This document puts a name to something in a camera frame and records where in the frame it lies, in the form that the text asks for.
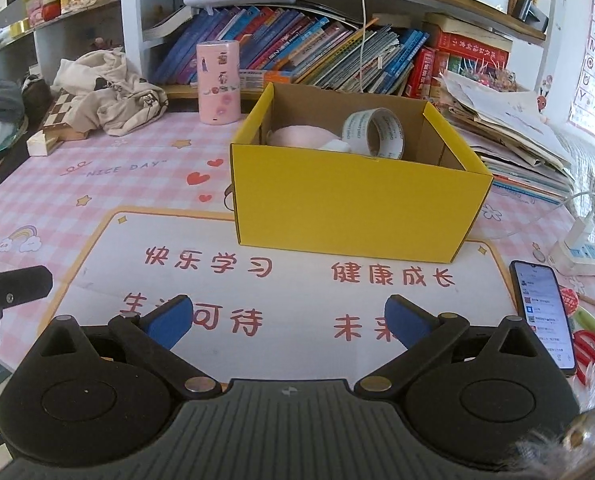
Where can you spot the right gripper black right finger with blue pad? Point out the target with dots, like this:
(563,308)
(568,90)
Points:
(429,341)

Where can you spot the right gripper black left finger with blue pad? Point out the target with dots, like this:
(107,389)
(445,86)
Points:
(147,342)

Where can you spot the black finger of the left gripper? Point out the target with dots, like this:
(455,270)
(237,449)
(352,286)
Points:
(24,285)

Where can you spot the clear packing tape roll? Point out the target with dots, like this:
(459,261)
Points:
(377,132)

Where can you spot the black smartphone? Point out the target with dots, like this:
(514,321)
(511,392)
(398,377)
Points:
(540,303)

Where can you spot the pink checkered desk mat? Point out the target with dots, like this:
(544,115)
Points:
(287,255)

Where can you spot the wooden chess board box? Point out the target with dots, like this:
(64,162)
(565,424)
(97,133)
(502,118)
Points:
(54,130)

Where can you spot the red scissors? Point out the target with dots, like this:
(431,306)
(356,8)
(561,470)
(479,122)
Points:
(584,351)

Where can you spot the white power strip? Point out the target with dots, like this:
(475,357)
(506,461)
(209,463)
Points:
(574,254)

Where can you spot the beige hoodie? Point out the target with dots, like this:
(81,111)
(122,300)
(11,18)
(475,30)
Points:
(108,94)

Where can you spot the yellow cardboard box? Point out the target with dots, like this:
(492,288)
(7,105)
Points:
(420,207)

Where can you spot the stack of papers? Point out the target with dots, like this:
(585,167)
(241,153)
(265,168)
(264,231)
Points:
(508,135)

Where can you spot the pink plush toy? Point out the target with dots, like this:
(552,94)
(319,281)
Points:
(300,136)

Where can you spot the pink sticker-covered cylinder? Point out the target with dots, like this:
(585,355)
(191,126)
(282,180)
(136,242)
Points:
(219,100)

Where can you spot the row of books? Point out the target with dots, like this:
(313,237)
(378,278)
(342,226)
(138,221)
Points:
(305,45)

